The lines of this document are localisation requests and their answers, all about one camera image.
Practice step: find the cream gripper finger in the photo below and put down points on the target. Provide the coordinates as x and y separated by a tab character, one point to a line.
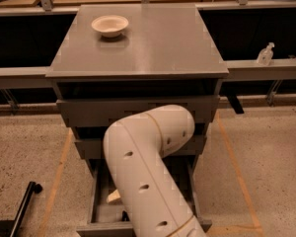
114	197

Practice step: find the dark blue rxbar wrapper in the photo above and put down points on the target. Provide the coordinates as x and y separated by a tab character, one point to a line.
125	216

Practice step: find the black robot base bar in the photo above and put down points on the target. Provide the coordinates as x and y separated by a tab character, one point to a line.
10	228

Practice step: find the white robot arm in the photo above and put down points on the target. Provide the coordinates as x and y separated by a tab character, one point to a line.
134	148

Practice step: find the grey open bottom drawer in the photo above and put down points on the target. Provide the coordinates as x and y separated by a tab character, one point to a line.
104	220

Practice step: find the grey top drawer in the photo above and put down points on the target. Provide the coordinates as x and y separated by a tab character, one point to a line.
102	112

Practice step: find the grey drawer cabinet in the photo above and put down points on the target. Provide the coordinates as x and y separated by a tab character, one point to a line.
87	90

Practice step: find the white paper bowl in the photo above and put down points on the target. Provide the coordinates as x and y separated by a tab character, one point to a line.
110	26

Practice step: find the grey metal rail frame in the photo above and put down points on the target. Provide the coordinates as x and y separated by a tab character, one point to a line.
19	76

